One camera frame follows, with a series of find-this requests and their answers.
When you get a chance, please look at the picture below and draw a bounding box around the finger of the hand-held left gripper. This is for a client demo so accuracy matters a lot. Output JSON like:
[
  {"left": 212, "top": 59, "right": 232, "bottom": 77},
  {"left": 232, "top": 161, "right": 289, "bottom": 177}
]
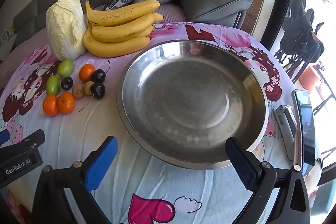
[
  {"left": 10, "top": 130, "right": 46, "bottom": 152},
  {"left": 0, "top": 130, "right": 10, "bottom": 146}
]

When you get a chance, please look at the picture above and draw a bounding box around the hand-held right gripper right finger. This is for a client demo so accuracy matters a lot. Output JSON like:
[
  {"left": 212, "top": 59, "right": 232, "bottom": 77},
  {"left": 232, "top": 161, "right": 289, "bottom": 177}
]
[{"left": 225, "top": 136, "right": 311, "bottom": 224}]

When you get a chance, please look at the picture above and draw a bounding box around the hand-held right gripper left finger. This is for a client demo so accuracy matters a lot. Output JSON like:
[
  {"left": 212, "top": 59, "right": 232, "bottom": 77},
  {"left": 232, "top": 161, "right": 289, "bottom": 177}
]
[{"left": 31, "top": 135, "right": 119, "bottom": 224}]

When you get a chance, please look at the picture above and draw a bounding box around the orange tangerine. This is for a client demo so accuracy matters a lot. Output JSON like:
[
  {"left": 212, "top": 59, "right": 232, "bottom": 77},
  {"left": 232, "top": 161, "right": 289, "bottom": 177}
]
[
  {"left": 79, "top": 64, "right": 96, "bottom": 83},
  {"left": 42, "top": 94, "right": 59, "bottom": 117},
  {"left": 57, "top": 92, "right": 76, "bottom": 114}
]

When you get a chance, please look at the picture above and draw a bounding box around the green jujube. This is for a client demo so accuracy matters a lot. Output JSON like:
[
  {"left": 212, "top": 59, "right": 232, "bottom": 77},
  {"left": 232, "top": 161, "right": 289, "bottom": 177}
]
[
  {"left": 57, "top": 60, "right": 74, "bottom": 79},
  {"left": 46, "top": 75, "right": 61, "bottom": 96}
]

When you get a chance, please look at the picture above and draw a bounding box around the dark cherry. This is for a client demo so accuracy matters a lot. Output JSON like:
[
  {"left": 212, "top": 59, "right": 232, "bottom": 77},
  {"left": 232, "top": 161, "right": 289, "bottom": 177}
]
[
  {"left": 61, "top": 76, "right": 74, "bottom": 91},
  {"left": 79, "top": 82, "right": 106, "bottom": 112},
  {"left": 91, "top": 60, "right": 111, "bottom": 83}
]

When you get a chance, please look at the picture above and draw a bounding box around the brown longan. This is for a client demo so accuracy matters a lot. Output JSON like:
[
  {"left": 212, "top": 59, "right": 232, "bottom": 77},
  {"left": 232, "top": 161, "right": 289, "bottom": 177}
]
[
  {"left": 72, "top": 84, "right": 85, "bottom": 99},
  {"left": 83, "top": 81, "right": 95, "bottom": 96}
]

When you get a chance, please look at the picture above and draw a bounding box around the stainless steel basin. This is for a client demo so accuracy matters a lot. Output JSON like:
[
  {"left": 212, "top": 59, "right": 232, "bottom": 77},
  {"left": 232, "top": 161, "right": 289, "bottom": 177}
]
[{"left": 117, "top": 40, "right": 269, "bottom": 170}]

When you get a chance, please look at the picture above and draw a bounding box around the person's left hand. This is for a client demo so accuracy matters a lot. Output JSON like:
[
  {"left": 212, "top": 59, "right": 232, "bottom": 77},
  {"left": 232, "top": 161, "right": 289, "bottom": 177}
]
[{"left": 7, "top": 189, "right": 19, "bottom": 214}]

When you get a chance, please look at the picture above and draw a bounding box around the silver handheld device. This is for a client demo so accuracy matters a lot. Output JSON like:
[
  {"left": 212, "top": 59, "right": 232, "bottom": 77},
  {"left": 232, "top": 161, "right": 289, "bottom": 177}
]
[{"left": 273, "top": 105, "right": 298, "bottom": 161}]

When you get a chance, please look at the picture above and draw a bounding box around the printed cartoon blanket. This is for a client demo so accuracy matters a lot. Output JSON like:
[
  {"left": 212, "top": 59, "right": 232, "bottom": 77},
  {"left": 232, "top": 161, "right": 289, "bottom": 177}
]
[{"left": 0, "top": 21, "right": 323, "bottom": 224}]

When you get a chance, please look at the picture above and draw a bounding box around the black smartphone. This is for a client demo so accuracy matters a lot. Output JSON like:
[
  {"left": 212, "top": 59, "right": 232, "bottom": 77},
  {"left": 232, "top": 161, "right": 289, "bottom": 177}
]
[{"left": 292, "top": 89, "right": 317, "bottom": 177}]

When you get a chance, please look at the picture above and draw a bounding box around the terracotta flower pot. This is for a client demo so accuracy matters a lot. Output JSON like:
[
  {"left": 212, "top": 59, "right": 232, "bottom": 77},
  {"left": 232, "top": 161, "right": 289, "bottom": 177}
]
[{"left": 299, "top": 65, "right": 322, "bottom": 93}]

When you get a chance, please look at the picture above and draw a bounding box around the napa cabbage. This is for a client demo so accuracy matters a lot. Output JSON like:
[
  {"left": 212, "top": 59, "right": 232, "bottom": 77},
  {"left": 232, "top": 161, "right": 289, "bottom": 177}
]
[{"left": 46, "top": 0, "right": 88, "bottom": 61}]

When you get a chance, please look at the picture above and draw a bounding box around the yellow banana bunch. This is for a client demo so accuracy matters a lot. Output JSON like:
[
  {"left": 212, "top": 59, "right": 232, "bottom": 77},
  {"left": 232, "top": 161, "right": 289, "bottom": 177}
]
[{"left": 83, "top": 0, "right": 164, "bottom": 58}]

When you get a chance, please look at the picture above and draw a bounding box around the black stroller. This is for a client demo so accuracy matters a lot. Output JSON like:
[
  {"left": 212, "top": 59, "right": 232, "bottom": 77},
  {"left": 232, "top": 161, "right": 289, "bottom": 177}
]
[{"left": 274, "top": 0, "right": 326, "bottom": 83}]

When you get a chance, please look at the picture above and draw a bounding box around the grey leather cushion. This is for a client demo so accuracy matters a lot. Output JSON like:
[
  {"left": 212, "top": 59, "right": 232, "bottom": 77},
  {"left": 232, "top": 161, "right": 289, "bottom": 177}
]
[{"left": 179, "top": 0, "right": 256, "bottom": 29}]

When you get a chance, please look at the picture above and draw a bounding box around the black door frame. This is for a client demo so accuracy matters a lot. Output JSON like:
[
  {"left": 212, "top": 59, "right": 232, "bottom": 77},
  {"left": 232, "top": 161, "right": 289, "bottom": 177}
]
[{"left": 260, "top": 0, "right": 298, "bottom": 52}]

